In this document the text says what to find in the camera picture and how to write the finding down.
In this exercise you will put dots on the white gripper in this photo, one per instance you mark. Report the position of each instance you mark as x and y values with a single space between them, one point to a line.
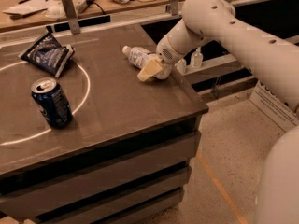
164 52

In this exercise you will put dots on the white blue plastic bottle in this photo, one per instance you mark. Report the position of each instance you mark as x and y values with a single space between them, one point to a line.
138 56

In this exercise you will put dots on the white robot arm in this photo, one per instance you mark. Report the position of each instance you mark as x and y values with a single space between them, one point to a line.
275 62

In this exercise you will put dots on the small clear bottle left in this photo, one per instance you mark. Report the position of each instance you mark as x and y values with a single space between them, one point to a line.
181 66

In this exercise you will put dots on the small clear bottle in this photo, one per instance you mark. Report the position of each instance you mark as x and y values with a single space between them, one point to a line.
181 66
196 59

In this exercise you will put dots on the small clear bottle right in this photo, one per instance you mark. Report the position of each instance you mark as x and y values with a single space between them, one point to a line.
196 59

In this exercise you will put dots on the grey metal shelf ledge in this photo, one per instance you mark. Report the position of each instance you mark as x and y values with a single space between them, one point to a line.
212 68

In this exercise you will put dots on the grey drawer cabinet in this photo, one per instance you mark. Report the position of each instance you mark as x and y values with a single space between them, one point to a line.
124 156

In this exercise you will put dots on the dark blue snack bag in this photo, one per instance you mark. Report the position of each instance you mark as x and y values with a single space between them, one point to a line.
48 54

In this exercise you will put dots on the blue soda can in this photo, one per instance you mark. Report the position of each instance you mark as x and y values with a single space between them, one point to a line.
52 102

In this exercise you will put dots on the white crumpled cloth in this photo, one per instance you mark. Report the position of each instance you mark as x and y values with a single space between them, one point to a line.
55 12

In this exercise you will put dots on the white papers stack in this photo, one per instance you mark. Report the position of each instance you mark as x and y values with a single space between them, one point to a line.
28 7

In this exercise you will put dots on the metal bracket post left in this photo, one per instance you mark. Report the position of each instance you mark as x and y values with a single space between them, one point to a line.
71 16

